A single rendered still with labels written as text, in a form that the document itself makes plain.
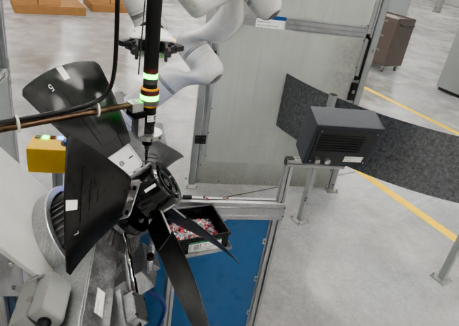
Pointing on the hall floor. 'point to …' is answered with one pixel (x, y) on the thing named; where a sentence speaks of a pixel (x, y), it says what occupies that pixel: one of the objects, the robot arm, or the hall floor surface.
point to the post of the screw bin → (168, 301)
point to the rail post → (264, 271)
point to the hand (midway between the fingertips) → (151, 52)
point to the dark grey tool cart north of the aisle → (393, 40)
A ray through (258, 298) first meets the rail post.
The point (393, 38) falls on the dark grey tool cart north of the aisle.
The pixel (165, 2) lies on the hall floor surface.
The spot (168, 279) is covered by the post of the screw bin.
